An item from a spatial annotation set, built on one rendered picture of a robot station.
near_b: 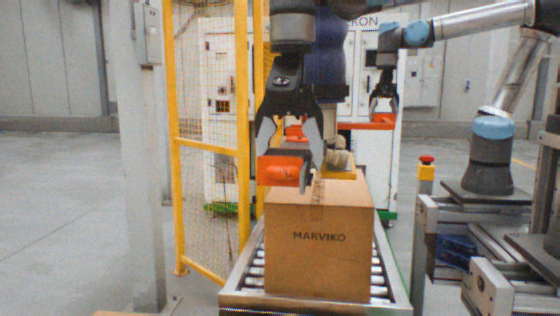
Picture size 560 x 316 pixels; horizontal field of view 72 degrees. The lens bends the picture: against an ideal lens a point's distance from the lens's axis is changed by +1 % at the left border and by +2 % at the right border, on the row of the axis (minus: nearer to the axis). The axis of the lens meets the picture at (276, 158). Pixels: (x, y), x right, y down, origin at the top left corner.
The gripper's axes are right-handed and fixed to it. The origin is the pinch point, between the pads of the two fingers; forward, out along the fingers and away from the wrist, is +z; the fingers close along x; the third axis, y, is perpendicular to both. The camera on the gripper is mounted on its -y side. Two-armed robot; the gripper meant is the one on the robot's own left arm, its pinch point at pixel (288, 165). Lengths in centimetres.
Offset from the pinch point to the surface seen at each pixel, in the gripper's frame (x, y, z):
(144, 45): 91, 126, -31
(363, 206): -18, 71, 30
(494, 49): -151, 350, -43
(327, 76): -4, 51, -15
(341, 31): -8, 54, -28
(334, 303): -9, 63, 64
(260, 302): 18, 62, 66
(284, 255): 10, 70, 50
